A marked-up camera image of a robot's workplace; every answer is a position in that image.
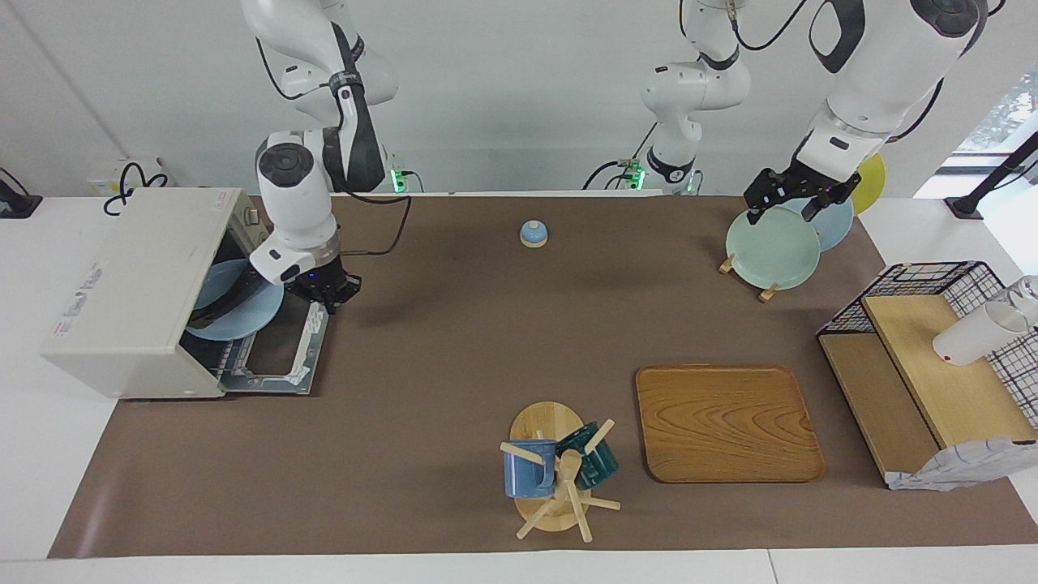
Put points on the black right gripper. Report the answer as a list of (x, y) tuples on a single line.
[(328, 284)]

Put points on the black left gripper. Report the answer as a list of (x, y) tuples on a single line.
[(803, 182)]

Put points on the light blue round plate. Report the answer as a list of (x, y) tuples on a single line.
[(239, 320)]

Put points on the dark purple eggplant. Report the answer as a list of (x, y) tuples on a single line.
[(231, 296)]

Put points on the beige toaster oven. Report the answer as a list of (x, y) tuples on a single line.
[(138, 284)]

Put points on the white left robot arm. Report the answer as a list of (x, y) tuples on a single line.
[(884, 65)]

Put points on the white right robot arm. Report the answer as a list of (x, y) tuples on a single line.
[(296, 203)]

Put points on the pale green plate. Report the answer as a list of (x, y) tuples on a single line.
[(770, 247)]

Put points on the light blue racked plate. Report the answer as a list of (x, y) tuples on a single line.
[(837, 225)]

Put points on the wooden plate rack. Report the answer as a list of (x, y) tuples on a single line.
[(766, 294)]

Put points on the yellow plate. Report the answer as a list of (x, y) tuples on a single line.
[(872, 182)]

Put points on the brown table mat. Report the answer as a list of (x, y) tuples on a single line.
[(486, 341)]

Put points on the rectangular wooden tray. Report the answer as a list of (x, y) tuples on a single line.
[(726, 423)]

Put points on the white cup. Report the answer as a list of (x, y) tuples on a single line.
[(969, 341)]

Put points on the small blue lidded jar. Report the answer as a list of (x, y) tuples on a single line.
[(533, 235)]

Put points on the wooden shelf unit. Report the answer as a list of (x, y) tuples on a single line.
[(941, 381)]

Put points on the window with greenery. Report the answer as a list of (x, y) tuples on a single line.
[(1005, 105)]

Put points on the clear glass cup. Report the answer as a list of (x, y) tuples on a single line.
[(1026, 296)]

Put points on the wooden mug tree stand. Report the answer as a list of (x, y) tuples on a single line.
[(545, 422)]

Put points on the blue mug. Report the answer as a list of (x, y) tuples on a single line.
[(527, 474)]

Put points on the marble print paper strip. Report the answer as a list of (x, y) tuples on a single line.
[(957, 466)]

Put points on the dark green mug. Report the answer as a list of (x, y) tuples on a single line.
[(598, 466)]

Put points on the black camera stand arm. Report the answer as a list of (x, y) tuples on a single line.
[(993, 178)]

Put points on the white wall socket box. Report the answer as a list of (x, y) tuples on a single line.
[(105, 180)]

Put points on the black clamp mount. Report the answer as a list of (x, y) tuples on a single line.
[(18, 204)]

